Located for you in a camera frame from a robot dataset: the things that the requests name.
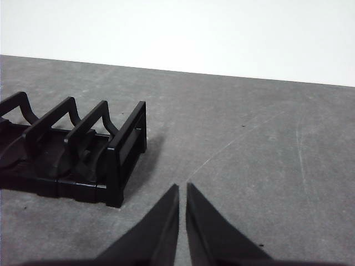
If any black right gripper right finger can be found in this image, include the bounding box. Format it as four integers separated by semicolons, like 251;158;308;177
185;182;342;266

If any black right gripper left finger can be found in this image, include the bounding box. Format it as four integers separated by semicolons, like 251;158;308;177
16;183;180;266

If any black plate rack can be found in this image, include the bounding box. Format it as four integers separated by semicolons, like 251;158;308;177
0;91;148;209

